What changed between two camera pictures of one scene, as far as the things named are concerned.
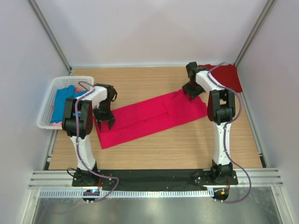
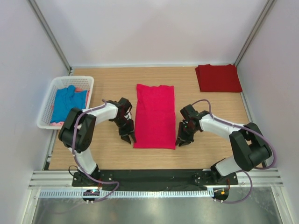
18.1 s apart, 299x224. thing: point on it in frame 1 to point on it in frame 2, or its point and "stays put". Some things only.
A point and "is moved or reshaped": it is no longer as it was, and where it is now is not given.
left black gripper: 110,118 to 124,134
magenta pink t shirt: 135,121 is moved or reshaped
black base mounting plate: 179,179 stays put
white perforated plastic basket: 84,83 stays put
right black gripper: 192,94 to 181,138
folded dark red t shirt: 227,75 stays put
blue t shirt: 60,101 stays put
